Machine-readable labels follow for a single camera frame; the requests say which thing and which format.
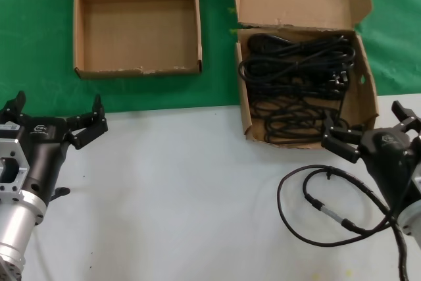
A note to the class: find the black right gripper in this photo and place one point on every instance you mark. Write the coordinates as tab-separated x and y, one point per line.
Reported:
388	156

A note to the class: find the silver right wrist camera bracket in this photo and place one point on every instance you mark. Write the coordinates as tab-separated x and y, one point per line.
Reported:
418	184

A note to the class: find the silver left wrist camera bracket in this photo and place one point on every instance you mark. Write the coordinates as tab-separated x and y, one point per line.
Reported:
13	169

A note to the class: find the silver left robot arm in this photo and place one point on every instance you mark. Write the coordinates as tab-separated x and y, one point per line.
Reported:
16	228

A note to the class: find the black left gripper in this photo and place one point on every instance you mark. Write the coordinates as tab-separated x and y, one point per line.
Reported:
42	149

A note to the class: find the green table mat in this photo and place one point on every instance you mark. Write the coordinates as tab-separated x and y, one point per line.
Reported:
33	31

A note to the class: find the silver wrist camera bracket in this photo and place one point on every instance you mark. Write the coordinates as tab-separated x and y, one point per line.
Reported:
13	169
418	184

